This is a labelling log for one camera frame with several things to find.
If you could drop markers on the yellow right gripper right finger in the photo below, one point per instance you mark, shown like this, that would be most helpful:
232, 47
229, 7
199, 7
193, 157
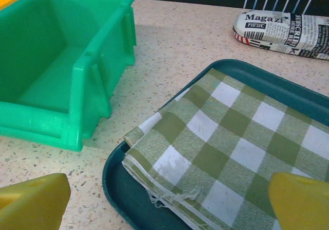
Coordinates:
303, 204

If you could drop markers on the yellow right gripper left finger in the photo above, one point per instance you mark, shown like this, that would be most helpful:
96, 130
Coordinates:
30, 204

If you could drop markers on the checkered cloth tray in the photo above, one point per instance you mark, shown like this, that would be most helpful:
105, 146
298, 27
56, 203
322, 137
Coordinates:
123, 199

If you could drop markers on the green white checked cloth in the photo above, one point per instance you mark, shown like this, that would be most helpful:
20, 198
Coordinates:
231, 142

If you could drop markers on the green plastic bin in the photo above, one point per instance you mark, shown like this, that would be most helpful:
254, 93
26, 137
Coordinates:
51, 60

